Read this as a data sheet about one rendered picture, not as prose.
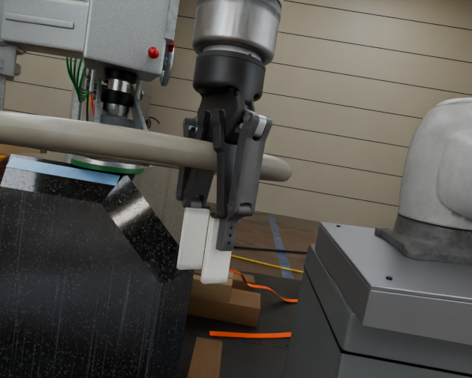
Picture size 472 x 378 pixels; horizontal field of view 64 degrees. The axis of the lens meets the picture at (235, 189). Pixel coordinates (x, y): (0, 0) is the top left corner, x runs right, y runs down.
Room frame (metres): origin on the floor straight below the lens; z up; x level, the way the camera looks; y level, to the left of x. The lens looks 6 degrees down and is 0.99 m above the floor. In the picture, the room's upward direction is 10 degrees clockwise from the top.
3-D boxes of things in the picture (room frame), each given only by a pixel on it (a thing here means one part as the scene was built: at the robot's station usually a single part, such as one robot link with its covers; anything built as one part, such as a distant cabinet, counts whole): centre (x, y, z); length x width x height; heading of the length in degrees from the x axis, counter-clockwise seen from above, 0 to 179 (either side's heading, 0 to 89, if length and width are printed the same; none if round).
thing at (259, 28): (0.42, 0.03, 1.11); 0.09 x 0.09 x 0.06
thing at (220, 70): (0.41, 0.03, 1.04); 0.08 x 0.07 x 0.09; 37
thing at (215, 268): (0.38, 0.01, 0.89); 0.03 x 0.01 x 0.07; 127
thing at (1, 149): (1.82, 1.05, 0.81); 0.20 x 0.10 x 0.05; 100
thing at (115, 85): (1.20, 0.41, 1.18); 0.12 x 0.09 x 0.30; 22
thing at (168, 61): (1.35, 0.34, 1.24); 0.15 x 0.10 x 0.15; 22
